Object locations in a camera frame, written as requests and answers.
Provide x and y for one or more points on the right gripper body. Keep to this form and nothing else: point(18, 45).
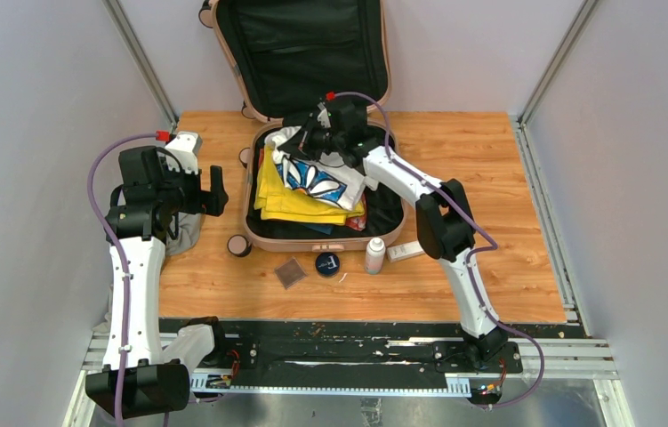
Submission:
point(322, 140)

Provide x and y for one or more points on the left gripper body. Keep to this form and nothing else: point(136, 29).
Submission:
point(182, 190)

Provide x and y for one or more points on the white t-shirt blue print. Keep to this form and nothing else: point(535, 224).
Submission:
point(328, 181)

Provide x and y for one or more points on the yellow garment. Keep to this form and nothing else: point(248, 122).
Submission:
point(286, 200)

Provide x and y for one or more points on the red white tie-dye shorts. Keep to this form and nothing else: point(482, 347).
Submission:
point(357, 219)

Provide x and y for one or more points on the dark blue garment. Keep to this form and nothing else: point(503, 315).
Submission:
point(325, 229)

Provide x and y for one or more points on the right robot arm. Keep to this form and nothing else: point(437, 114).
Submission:
point(445, 225)

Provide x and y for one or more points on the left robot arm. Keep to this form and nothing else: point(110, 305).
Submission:
point(140, 376)

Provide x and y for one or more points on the grey cloth garment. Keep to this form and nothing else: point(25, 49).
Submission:
point(186, 228)

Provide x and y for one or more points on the pink open suitcase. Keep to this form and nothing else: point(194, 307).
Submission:
point(285, 56)

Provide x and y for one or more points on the round dark blue tin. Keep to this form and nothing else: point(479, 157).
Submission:
point(327, 265)

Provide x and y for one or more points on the white pink bottle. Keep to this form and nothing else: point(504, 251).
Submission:
point(375, 254)

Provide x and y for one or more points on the white rectangular tube box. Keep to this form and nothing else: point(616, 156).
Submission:
point(401, 252)

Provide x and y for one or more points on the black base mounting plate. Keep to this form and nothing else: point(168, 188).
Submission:
point(352, 355)

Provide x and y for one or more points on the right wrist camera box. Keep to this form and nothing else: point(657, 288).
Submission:
point(323, 117)

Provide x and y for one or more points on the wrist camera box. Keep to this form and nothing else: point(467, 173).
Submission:
point(184, 148)
point(323, 117)

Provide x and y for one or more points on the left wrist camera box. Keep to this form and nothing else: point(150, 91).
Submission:
point(184, 148)

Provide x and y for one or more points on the aluminium frame rails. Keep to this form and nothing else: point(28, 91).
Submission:
point(560, 360)

